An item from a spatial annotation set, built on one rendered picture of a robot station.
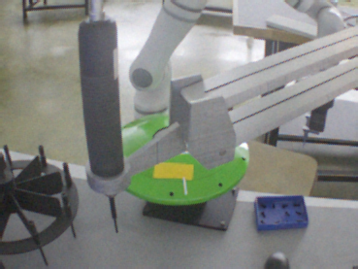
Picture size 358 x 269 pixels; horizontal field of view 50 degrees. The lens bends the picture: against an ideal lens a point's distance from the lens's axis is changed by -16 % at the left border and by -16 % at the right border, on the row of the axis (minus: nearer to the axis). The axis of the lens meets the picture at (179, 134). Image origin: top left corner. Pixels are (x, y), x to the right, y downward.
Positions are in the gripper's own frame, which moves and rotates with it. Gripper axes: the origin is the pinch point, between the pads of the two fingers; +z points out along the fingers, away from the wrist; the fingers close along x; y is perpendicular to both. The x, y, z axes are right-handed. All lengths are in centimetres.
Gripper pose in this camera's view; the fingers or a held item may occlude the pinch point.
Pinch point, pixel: (304, 142)
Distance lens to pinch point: 112.5
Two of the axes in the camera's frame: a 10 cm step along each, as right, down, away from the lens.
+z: -0.1, 8.2, 5.7
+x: 3.6, -5.3, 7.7
